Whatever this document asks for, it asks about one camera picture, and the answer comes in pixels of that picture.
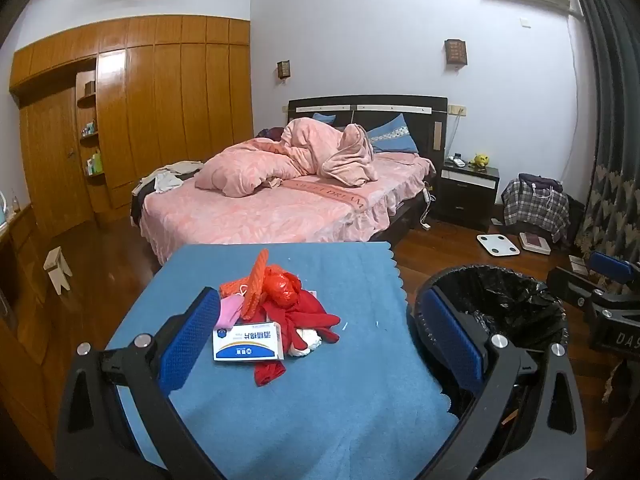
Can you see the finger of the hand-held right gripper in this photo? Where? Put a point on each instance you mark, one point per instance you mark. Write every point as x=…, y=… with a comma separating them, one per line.
x=570, y=287
x=607, y=262

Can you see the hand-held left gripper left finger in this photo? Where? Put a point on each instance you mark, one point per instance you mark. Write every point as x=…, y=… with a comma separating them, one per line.
x=190, y=340

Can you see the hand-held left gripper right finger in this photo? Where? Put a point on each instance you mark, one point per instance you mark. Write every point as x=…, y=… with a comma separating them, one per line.
x=452, y=340

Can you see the pink face mask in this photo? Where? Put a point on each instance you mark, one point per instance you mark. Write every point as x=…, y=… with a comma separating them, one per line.
x=229, y=312

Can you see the white and blue box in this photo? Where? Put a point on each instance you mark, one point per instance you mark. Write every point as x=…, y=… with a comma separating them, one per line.
x=247, y=345

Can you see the black trash bin with bag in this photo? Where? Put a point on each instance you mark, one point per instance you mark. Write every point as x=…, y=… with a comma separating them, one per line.
x=500, y=300

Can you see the orange foam mesh sleeve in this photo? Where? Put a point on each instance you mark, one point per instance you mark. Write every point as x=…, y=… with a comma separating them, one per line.
x=257, y=272

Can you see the red plastic bag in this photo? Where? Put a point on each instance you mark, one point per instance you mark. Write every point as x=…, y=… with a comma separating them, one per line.
x=280, y=290

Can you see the red cloth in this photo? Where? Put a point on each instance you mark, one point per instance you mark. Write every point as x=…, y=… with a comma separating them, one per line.
x=305, y=317

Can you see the booklet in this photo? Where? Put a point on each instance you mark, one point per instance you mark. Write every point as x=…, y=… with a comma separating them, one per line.
x=577, y=263

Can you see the white scale with red top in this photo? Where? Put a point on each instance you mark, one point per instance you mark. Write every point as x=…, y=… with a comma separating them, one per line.
x=534, y=242

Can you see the white bathroom scale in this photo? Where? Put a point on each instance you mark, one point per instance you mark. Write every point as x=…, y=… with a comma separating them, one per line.
x=496, y=245

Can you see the plaid cloth over chair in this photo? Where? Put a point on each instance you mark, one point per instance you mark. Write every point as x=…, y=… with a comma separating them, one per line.
x=535, y=205

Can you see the blue table cloth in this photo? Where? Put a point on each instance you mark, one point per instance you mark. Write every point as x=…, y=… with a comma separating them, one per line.
x=350, y=410

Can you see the dark wooden bed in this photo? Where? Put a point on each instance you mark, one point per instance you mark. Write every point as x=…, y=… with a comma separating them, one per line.
x=240, y=220

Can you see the dark nightstand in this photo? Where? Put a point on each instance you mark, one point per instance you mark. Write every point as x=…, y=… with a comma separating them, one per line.
x=465, y=200

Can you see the white power strip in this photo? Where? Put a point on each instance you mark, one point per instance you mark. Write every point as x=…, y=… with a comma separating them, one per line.
x=426, y=195

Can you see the small wooden stool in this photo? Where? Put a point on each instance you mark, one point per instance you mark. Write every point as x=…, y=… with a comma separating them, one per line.
x=57, y=265

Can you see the dark green patterned curtain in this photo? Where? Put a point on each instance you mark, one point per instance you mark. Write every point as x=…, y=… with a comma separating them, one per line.
x=615, y=110

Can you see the yellow plush toy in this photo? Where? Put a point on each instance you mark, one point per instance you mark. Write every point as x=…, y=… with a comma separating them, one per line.
x=480, y=160

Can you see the beige clothes pile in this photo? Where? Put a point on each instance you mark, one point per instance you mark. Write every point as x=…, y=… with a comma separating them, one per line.
x=170, y=175

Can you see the white handset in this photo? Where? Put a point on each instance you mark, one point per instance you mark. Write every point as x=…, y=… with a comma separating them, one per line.
x=456, y=161

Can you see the pink quilt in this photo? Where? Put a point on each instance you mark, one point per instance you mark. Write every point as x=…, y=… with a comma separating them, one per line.
x=260, y=160

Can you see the large blue pillow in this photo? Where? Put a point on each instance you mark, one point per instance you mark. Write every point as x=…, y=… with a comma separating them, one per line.
x=395, y=135

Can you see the wooden wardrobe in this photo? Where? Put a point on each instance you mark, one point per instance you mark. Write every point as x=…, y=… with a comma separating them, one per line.
x=150, y=110

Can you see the small blue pillow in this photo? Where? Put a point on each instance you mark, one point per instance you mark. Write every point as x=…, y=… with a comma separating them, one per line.
x=324, y=118

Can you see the wall socket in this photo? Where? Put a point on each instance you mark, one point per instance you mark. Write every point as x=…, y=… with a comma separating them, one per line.
x=457, y=109

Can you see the large wooden wall lamp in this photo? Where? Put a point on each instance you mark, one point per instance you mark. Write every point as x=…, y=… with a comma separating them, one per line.
x=456, y=51

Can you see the small wooden wall lamp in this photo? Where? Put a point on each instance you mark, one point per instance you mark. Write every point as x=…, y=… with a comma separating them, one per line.
x=283, y=69

